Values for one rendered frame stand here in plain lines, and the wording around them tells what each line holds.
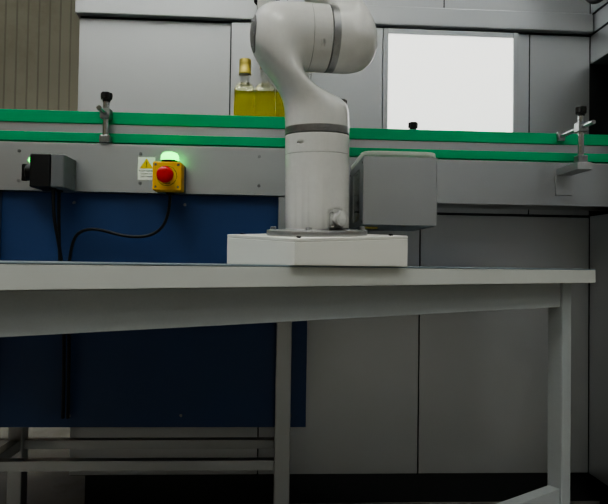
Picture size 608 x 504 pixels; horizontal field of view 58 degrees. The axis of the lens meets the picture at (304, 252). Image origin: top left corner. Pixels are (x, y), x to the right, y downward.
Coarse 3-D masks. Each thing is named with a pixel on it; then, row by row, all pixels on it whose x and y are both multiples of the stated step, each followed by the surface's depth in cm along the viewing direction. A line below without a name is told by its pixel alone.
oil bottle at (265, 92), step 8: (256, 88) 155; (264, 88) 155; (272, 88) 155; (256, 96) 155; (264, 96) 155; (272, 96) 155; (256, 104) 155; (264, 104) 155; (272, 104) 155; (256, 112) 155; (264, 112) 155; (272, 112) 155
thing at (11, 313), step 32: (160, 288) 82; (192, 288) 85; (224, 288) 88; (256, 288) 91; (288, 288) 95; (320, 288) 98; (352, 288) 102; (384, 288) 107; (416, 288) 111; (448, 288) 117; (480, 288) 122; (512, 288) 129; (544, 288) 135; (0, 320) 71; (32, 320) 73; (64, 320) 75; (96, 320) 77; (128, 320) 80; (160, 320) 82; (192, 320) 85; (224, 320) 88; (256, 320) 91; (288, 320) 95
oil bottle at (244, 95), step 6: (240, 84) 155; (246, 84) 155; (234, 90) 155; (240, 90) 155; (246, 90) 155; (252, 90) 155; (234, 96) 155; (240, 96) 155; (246, 96) 155; (252, 96) 155; (234, 102) 155; (240, 102) 155; (246, 102) 155; (252, 102) 155; (234, 108) 155; (240, 108) 155; (246, 108) 155; (252, 108) 155; (234, 114) 155; (240, 114) 155; (246, 114) 155; (252, 114) 155
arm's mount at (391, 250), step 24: (240, 240) 104; (264, 240) 96; (288, 240) 90; (312, 240) 90; (336, 240) 93; (360, 240) 96; (384, 240) 99; (264, 264) 96; (288, 264) 90; (312, 264) 90; (336, 264) 93; (360, 264) 96; (384, 264) 99
